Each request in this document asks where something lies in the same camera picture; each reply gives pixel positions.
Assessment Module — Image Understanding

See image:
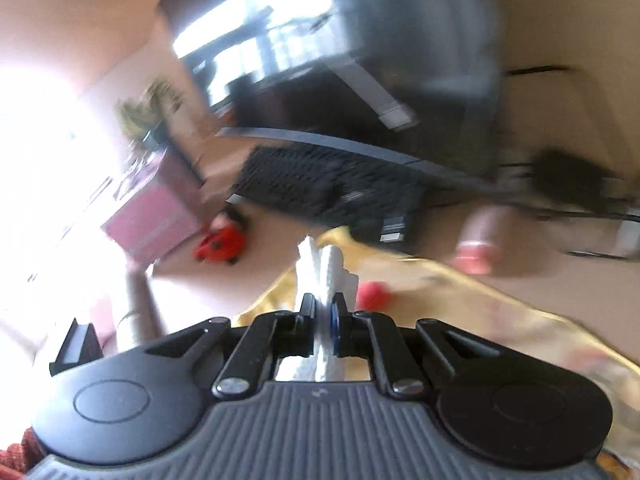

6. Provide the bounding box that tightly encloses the pink capped tube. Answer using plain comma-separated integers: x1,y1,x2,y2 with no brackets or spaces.
452,205,512,275

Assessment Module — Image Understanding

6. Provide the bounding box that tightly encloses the white knitted cloth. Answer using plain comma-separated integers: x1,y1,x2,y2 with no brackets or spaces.
274,236,359,382

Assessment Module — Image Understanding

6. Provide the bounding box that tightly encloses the red white toy rocket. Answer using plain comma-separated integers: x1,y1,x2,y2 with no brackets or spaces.
355,281,392,312

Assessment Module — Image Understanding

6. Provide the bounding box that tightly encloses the pink box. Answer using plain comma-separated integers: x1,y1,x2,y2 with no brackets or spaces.
101,151,204,266

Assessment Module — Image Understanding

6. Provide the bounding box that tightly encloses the red knitted toy car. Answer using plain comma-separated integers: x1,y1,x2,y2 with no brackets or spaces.
193,204,247,264

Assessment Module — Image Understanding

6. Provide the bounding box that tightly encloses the black computer monitor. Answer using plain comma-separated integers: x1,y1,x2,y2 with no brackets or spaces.
160,0,501,177

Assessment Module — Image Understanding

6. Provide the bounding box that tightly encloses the potted plant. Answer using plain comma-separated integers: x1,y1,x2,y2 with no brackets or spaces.
115,77,183,143

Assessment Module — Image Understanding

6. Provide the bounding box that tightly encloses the black power adapter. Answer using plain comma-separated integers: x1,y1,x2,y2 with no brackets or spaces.
530,148,612,212

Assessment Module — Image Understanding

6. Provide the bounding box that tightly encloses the yellow cartoon towel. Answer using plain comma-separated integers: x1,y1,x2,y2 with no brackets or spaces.
236,224,640,480

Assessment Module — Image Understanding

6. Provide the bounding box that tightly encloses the black keyboard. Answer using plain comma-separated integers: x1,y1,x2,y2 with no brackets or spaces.
233,144,428,255

